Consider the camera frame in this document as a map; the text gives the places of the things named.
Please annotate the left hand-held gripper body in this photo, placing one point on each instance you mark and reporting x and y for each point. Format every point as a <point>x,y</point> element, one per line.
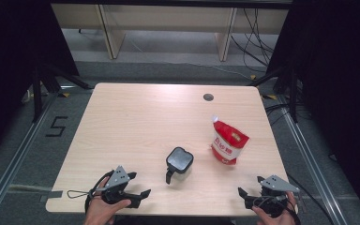
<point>116,178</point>

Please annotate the metal floor rail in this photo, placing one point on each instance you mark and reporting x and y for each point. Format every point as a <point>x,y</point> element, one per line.
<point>15,156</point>
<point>312,162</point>

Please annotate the red and white sugar bag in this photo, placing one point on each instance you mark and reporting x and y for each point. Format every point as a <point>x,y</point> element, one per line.
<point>228,142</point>

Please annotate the person's left hand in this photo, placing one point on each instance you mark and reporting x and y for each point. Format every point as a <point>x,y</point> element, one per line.
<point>101,211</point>

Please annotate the beige wooden desk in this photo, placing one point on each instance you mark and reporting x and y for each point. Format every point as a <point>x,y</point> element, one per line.
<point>168,18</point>

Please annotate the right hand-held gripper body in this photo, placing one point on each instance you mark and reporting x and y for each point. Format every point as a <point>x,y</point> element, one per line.
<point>276,190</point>

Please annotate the black curtain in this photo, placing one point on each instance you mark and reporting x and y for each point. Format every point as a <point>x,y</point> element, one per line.
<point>12,62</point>
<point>340,78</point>

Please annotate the person's right hand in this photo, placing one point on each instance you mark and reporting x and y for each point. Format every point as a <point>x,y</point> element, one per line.
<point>279,219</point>

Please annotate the yellow tape piece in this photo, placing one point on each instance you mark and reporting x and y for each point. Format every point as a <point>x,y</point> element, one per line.
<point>253,76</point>
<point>64,94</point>
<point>270,97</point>

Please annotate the grey tape strip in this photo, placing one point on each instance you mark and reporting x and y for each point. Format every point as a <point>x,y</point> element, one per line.
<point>53,195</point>

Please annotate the black metal stand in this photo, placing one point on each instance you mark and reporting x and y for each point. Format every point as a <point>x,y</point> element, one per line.
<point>47,84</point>
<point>289,90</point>

